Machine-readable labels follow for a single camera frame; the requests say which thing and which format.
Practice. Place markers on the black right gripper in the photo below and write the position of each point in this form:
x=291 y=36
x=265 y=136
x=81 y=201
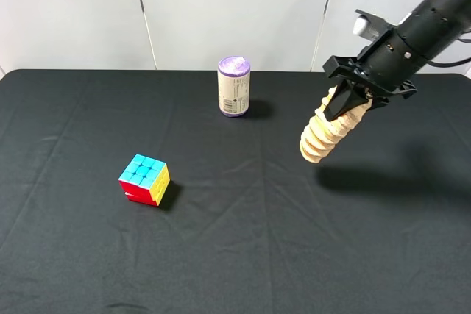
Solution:
x=381 y=68

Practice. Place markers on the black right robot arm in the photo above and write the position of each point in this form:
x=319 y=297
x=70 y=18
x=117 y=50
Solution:
x=430 y=28

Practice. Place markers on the purple garbage bag roll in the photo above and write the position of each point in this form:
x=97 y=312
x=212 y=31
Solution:
x=233 y=85

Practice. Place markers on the colourful rubik's cube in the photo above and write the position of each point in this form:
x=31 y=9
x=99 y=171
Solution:
x=145 y=180

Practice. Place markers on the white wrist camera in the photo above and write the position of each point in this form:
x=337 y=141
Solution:
x=370 y=26

